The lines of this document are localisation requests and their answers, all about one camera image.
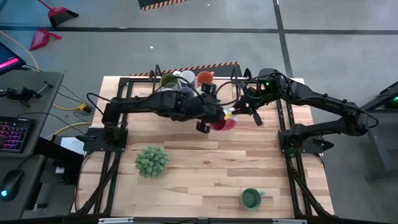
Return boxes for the wooden shelf black metal frame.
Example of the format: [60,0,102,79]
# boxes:
[150,63,242,115]

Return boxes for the green mug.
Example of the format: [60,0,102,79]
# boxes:
[239,187,266,211]

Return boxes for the red broom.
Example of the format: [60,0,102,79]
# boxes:
[37,0,80,28]

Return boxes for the grey desk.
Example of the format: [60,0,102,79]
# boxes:
[0,70,65,220]

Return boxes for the black computer mouse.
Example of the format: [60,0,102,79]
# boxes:
[0,169,25,202]

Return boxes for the black equipment bracket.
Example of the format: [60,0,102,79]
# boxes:
[33,136,85,185]

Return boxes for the orange mug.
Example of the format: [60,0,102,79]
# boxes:
[196,70,216,86]

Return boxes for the red dustpan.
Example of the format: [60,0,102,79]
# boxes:
[29,28,63,52]

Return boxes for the white paper sheet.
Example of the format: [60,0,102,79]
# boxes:
[60,136,86,156]

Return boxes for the dark screen with pink bar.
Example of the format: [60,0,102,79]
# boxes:
[0,41,27,77]

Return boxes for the hazard striped black mat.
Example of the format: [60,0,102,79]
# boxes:
[137,0,190,12]
[129,61,243,78]

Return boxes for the backlit keyboard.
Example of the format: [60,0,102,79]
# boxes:
[0,116,37,154]

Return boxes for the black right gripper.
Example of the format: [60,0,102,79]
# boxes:
[233,88,271,127]

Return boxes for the red mug white handle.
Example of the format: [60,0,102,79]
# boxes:
[210,108,239,132]

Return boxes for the black stand with green light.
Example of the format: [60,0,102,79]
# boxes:
[360,81,398,110]

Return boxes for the yellow cable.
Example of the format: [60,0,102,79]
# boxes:
[0,30,94,141]

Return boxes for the black clamp tool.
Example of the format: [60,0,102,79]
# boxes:
[0,80,53,108]

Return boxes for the green succulent in patterned pot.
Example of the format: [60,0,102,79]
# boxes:
[134,145,171,179]

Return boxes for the black arm base cable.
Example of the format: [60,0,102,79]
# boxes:
[86,92,108,114]

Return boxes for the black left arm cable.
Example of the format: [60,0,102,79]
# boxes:
[174,76,241,107]

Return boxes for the black metal table frame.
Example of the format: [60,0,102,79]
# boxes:
[70,63,335,218]

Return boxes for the white mug blue rim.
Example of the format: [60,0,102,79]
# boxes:
[174,70,197,88]

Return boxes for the silver metal bracket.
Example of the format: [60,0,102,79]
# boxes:
[98,217,134,224]
[272,218,307,224]

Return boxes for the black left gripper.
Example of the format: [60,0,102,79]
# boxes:
[186,83,234,134]

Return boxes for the white mug black text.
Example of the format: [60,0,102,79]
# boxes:
[159,73,180,91]

